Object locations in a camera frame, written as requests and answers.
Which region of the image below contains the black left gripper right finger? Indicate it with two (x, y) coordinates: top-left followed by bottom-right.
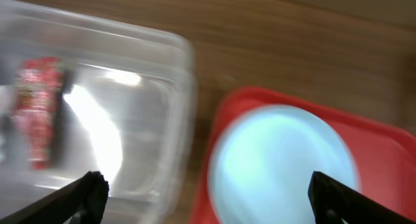
(308, 171), (415, 224)

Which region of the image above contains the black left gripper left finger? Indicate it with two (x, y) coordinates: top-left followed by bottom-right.
(1, 171), (109, 224)

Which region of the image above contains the red snack wrapper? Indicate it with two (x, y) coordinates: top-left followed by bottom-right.
(13, 56), (64, 169)

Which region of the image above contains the red serving tray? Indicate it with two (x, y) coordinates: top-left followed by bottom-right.
(188, 86), (415, 224)

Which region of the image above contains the light blue plate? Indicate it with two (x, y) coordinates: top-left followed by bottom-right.
(208, 105), (360, 224)

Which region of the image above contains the clear plastic bin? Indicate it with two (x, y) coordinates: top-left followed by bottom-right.
(1, 0), (194, 223)

